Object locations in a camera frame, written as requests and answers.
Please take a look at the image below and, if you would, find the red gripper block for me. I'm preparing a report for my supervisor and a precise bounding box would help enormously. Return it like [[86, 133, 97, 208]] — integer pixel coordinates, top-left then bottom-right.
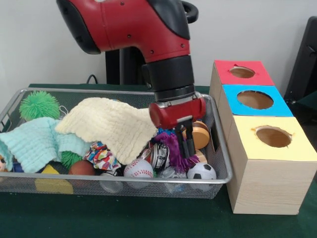
[[149, 93, 207, 159]]

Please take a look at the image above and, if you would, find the silver red drink can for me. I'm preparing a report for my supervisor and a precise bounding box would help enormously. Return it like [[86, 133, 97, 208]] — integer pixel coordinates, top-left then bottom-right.
[[149, 143, 171, 172]]

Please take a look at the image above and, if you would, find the cream yellow waffle cloth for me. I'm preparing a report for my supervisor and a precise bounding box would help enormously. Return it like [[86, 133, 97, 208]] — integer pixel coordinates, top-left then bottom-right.
[[54, 97, 158, 165]]

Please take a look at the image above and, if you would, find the wooden box with three holes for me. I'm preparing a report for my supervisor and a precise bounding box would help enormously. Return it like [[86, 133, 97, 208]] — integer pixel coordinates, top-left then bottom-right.
[[209, 59, 317, 215]]

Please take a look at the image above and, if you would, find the shallow clear mesh bin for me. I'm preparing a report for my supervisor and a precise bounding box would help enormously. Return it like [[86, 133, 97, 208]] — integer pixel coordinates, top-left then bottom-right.
[[0, 88, 233, 200]]

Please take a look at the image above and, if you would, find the brown wooden yo-yo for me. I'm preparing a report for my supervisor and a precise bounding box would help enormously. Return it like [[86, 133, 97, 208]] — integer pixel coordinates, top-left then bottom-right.
[[182, 120, 211, 151]]

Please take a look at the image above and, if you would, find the purple spiky ball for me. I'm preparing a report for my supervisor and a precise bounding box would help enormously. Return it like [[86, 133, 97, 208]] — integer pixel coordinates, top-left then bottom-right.
[[155, 131, 200, 173]]

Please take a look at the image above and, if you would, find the small soccer ball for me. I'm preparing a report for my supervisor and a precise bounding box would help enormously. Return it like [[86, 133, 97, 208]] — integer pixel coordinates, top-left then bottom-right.
[[187, 163, 217, 180]]

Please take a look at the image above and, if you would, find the small baseball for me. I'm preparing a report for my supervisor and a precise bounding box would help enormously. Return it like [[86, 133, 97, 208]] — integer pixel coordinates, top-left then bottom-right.
[[123, 159, 154, 179]]

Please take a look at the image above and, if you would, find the multicoloured patterned fabric ball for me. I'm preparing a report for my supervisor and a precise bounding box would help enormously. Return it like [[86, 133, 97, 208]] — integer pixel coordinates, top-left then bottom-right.
[[83, 141, 122, 174]]

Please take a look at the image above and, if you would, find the dark green table cloth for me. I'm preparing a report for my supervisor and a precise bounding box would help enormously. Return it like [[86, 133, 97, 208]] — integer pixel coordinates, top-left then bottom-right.
[[0, 83, 317, 238]]

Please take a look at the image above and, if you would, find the brown rubber ball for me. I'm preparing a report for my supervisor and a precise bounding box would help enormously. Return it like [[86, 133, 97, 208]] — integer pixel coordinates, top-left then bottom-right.
[[68, 160, 98, 177]]

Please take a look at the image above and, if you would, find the small green spiky ball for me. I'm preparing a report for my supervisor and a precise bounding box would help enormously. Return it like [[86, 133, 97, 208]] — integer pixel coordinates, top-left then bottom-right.
[[60, 151, 84, 171]]

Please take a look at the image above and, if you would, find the yellow toy block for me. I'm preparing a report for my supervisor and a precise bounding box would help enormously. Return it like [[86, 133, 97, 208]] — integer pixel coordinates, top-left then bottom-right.
[[35, 165, 75, 194]]

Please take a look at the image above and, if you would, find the black upright panel stand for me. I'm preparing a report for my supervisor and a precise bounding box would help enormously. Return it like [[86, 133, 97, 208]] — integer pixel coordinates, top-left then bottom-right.
[[285, 16, 317, 112]]

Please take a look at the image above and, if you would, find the green spiky rubber ball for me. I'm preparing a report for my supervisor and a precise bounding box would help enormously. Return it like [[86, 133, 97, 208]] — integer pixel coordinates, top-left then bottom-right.
[[19, 90, 61, 121]]

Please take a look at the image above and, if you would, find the mint green waffle cloth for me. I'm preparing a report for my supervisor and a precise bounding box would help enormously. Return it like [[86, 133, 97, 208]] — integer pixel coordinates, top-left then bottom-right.
[[0, 117, 92, 173]]

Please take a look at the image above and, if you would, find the small doll figure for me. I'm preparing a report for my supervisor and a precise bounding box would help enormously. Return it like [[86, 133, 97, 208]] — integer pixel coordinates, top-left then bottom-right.
[[0, 154, 13, 173]]

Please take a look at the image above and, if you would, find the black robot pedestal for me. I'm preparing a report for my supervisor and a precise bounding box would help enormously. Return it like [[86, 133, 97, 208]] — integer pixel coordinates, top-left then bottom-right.
[[102, 0, 200, 86]]

